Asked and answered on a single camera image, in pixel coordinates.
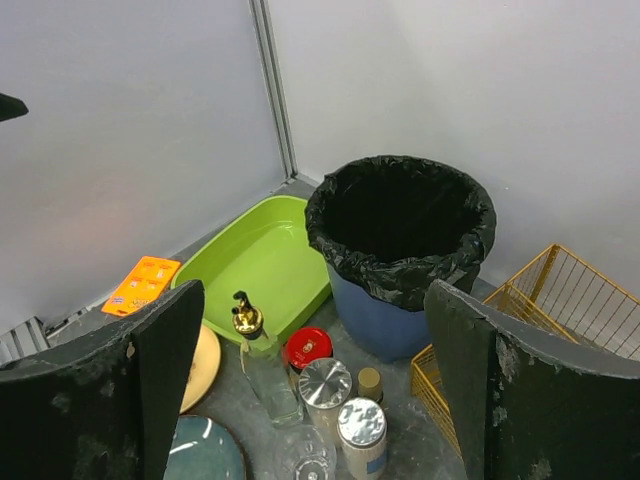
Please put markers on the silver lid spice jar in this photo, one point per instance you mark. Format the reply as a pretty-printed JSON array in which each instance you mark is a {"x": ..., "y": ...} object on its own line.
[{"x": 324, "y": 386}]

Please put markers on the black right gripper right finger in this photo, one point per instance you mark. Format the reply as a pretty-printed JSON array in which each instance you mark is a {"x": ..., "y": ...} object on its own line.
[{"x": 527, "y": 404}]

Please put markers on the small brown bottle tan cap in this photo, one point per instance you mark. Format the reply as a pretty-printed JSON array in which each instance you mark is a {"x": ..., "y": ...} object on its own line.
[{"x": 370, "y": 384}]

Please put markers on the clear glass cup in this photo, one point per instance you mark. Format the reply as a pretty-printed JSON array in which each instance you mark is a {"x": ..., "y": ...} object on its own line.
[{"x": 303, "y": 453}]

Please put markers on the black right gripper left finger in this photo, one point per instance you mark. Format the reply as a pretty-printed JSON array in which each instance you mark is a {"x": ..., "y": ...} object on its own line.
[{"x": 104, "y": 405}]

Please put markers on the blue label silver lid jar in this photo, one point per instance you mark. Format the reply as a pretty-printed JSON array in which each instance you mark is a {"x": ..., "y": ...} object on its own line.
[{"x": 362, "y": 429}]

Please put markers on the beige plate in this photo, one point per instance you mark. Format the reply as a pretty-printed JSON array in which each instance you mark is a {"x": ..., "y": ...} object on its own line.
[{"x": 204, "y": 369}]

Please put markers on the green plastic basin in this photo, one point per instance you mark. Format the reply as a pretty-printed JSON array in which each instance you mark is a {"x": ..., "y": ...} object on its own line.
[{"x": 264, "y": 253}]

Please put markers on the yellow wire basket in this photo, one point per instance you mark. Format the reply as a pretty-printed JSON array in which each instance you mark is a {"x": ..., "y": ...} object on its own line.
[{"x": 560, "y": 293}]

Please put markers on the glass oil bottle gold spout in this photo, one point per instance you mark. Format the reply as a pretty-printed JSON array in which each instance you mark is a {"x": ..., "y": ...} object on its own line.
[{"x": 262, "y": 364}]

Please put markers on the black trash bag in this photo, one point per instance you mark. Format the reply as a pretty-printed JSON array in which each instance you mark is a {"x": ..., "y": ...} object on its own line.
[{"x": 393, "y": 224}]

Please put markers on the blue trash bin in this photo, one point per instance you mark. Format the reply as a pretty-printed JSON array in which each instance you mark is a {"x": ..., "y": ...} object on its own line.
[{"x": 382, "y": 329}]

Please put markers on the blue ceramic plate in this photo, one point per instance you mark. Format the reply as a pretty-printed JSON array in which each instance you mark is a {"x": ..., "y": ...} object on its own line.
[{"x": 204, "y": 449}]

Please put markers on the red lid sauce jar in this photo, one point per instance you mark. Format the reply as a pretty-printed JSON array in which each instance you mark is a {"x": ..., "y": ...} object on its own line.
[{"x": 303, "y": 347}]

